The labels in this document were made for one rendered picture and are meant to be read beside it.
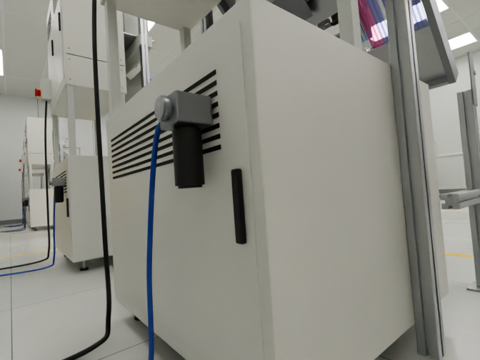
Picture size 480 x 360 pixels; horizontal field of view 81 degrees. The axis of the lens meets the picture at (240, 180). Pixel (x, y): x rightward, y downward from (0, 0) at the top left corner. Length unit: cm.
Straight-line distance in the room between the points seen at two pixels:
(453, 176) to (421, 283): 733
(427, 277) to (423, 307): 7
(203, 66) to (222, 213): 23
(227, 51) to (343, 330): 45
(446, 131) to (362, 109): 754
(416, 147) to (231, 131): 42
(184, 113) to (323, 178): 23
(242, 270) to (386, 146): 40
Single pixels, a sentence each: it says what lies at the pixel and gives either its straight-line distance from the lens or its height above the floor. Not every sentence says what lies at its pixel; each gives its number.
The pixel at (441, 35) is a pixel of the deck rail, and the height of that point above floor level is 80.
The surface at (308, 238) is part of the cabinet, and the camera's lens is 42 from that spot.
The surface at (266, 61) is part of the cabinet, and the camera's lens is 40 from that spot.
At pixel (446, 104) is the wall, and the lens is 820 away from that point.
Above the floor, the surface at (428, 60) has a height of 77.
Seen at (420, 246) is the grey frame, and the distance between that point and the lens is 71.
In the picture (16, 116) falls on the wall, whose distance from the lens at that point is 861.
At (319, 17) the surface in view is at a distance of 127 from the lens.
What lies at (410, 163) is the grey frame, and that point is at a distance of 71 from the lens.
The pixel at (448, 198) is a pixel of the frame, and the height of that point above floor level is 31.
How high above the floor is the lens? 36
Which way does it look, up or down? 2 degrees up
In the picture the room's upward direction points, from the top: 4 degrees counter-clockwise
